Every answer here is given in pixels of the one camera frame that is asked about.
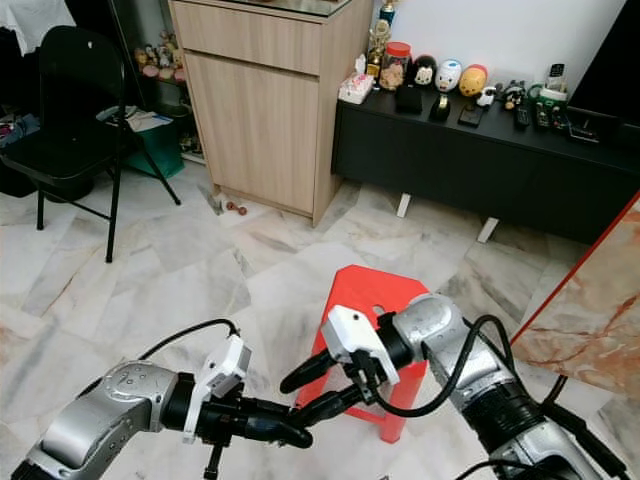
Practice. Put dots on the small red floor toy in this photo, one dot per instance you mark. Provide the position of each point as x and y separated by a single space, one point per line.
235 208

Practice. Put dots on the dark floor bag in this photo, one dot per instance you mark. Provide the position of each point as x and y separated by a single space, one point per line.
10 180

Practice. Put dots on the gold trophy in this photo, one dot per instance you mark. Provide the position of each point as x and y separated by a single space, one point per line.
379 42

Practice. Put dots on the black tape dispenser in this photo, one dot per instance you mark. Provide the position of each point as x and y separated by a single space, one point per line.
440 108

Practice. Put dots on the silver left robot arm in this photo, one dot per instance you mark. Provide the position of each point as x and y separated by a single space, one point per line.
90 415

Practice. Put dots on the glass display shelf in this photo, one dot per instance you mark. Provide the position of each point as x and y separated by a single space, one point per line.
160 60

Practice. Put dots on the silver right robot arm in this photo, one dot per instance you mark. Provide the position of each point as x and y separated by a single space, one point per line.
440 330

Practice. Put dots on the blue trophy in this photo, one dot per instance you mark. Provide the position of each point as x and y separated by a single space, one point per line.
389 10

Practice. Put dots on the black flat case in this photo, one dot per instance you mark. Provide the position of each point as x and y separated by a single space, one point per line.
472 115

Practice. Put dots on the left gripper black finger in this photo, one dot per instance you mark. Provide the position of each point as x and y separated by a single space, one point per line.
275 413
285 436

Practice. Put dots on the black mouse plush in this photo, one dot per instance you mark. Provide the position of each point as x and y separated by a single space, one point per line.
423 73

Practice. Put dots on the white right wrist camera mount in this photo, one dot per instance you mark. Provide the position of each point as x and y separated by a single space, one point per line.
355 338

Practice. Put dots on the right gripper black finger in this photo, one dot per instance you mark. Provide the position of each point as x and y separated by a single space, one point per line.
308 372
330 407

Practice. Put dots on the white round plush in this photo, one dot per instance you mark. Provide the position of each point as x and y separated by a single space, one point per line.
449 77

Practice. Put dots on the red lidded snack jar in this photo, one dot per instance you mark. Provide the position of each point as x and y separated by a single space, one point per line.
396 72

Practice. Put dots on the black folding chair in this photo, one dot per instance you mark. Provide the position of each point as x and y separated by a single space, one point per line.
75 70

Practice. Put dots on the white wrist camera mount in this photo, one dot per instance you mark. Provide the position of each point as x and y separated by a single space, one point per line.
222 372
355 338

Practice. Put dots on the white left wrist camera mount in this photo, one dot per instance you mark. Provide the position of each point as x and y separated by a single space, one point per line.
222 372

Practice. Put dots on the white tablecloth table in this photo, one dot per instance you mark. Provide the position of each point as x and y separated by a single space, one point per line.
35 20

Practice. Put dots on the green storage bin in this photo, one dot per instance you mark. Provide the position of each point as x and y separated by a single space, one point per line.
165 150

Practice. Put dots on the marble pattern folding table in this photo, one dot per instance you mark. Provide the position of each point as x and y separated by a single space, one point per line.
590 310

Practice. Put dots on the black television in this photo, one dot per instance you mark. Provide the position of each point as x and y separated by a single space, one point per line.
610 70

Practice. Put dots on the black mouse figure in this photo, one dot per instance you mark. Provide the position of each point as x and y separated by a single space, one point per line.
514 95

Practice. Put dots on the black low console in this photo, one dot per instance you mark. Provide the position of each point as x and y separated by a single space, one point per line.
460 170

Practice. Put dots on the red plastic stool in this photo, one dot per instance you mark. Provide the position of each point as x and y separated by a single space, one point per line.
365 290

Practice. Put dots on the yellow bear plush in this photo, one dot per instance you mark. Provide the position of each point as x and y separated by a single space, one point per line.
473 81

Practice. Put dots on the pink tissue pack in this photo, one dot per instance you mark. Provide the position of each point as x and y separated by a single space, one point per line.
356 88

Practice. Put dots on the small panda figure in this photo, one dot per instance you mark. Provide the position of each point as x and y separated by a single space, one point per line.
488 96

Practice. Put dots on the light wooden cabinet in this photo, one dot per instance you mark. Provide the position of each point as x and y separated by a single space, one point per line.
250 120

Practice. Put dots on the black remote control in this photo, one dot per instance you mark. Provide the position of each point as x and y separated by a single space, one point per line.
521 117

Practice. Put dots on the black square box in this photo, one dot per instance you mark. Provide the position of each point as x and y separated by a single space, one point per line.
409 100

